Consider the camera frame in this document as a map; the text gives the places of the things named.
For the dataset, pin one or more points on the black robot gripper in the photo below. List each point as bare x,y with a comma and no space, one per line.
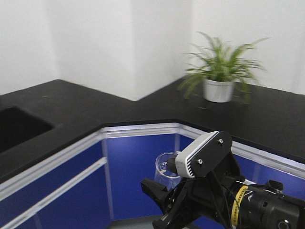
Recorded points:
210,196

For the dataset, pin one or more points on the clear glass beaker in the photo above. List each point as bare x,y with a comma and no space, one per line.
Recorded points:
163,175

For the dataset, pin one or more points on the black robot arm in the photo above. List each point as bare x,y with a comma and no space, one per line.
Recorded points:
264,207

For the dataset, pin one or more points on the blue cabinet front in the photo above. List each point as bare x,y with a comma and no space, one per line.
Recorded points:
97,180

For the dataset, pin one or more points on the white plant pot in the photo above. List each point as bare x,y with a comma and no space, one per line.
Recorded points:
218,92

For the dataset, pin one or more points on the green potted plant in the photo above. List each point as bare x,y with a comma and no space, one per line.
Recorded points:
220,61

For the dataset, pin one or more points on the black lab sink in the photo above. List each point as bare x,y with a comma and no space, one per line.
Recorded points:
18,126

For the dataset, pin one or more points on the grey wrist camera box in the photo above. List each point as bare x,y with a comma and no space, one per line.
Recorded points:
203,154

